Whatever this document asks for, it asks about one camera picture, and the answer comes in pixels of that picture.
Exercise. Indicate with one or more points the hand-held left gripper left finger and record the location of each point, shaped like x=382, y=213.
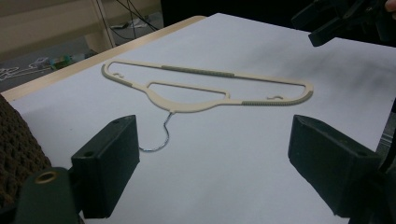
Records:
x=106, y=161

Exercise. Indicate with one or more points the white hangers on floor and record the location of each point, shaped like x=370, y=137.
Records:
x=21, y=71

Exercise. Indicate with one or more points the cream plastic clothes hanger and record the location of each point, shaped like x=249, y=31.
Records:
x=186, y=107

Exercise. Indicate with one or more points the light wooden shelf unit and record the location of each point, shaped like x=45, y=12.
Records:
x=46, y=25

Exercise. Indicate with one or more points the white table mat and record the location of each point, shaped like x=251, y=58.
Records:
x=233, y=161

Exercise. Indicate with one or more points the brown woven basket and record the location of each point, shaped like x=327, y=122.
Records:
x=18, y=149

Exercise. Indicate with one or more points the pile of colourful small things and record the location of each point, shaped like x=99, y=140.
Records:
x=63, y=61

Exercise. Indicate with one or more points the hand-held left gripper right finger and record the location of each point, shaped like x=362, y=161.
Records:
x=330, y=161

